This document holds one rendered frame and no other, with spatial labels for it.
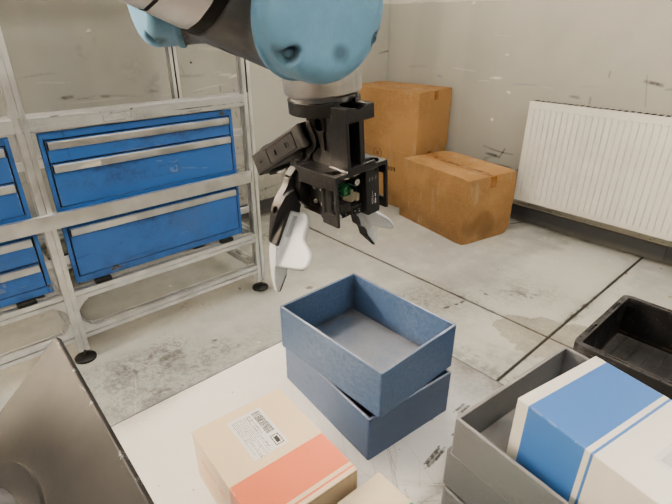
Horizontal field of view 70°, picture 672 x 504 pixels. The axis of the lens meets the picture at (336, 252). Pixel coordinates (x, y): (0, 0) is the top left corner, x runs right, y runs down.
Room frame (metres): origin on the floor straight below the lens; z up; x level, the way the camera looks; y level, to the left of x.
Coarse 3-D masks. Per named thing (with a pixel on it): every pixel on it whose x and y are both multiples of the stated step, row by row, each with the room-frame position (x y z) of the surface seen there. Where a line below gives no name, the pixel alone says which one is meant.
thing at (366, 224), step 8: (352, 216) 0.54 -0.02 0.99; (360, 216) 0.53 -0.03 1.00; (368, 216) 0.53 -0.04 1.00; (376, 216) 0.51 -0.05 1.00; (384, 216) 0.50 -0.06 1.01; (360, 224) 0.53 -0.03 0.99; (368, 224) 0.54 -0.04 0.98; (376, 224) 0.53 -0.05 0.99; (384, 224) 0.52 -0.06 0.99; (392, 224) 0.50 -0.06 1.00; (360, 232) 0.55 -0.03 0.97; (368, 232) 0.54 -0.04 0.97; (376, 232) 0.55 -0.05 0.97; (368, 240) 0.55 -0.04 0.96; (376, 240) 0.55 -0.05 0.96
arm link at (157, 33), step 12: (132, 12) 0.40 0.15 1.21; (144, 12) 0.37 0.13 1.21; (144, 24) 0.38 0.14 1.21; (156, 24) 0.37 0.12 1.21; (168, 24) 0.37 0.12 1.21; (144, 36) 0.38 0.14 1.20; (156, 36) 0.37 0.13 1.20; (168, 36) 0.38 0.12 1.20; (180, 36) 0.38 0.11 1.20; (192, 36) 0.39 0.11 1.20
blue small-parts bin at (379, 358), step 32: (320, 288) 0.63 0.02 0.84; (352, 288) 0.68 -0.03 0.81; (384, 288) 0.63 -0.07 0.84; (288, 320) 0.57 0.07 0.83; (320, 320) 0.63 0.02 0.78; (352, 320) 0.64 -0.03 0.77; (384, 320) 0.63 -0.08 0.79; (416, 320) 0.58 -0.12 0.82; (448, 320) 0.54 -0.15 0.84; (320, 352) 0.51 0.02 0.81; (352, 352) 0.47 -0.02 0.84; (384, 352) 0.56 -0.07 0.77; (416, 352) 0.48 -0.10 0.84; (448, 352) 0.53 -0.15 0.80; (352, 384) 0.47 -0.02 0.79; (384, 384) 0.44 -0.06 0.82; (416, 384) 0.48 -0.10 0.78
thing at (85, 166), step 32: (96, 128) 1.67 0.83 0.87; (128, 128) 1.75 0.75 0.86; (160, 128) 1.81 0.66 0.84; (192, 128) 1.90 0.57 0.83; (224, 128) 2.00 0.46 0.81; (64, 160) 1.59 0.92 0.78; (96, 160) 1.65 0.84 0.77; (128, 160) 1.72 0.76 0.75; (160, 160) 1.81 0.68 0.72; (192, 160) 1.90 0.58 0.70; (224, 160) 1.99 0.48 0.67; (64, 192) 1.57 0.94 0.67; (96, 192) 1.64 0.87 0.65; (128, 192) 1.72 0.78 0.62; (224, 192) 1.97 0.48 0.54; (96, 224) 1.61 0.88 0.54; (128, 224) 1.70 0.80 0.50; (160, 224) 1.78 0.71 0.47; (192, 224) 1.87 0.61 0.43; (224, 224) 1.97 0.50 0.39; (96, 256) 1.60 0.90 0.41; (128, 256) 1.68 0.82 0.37; (160, 256) 1.77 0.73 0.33
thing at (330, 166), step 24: (360, 96) 0.48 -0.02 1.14; (312, 120) 0.48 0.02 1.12; (336, 120) 0.44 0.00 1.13; (360, 120) 0.44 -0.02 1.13; (312, 144) 0.47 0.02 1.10; (336, 144) 0.44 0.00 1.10; (360, 144) 0.44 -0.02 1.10; (288, 168) 0.48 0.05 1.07; (312, 168) 0.46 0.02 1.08; (336, 168) 0.45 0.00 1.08; (360, 168) 0.45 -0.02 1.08; (384, 168) 0.47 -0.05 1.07; (312, 192) 0.47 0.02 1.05; (336, 192) 0.43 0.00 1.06; (360, 192) 0.46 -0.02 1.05; (384, 192) 0.47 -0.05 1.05; (336, 216) 0.43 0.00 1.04
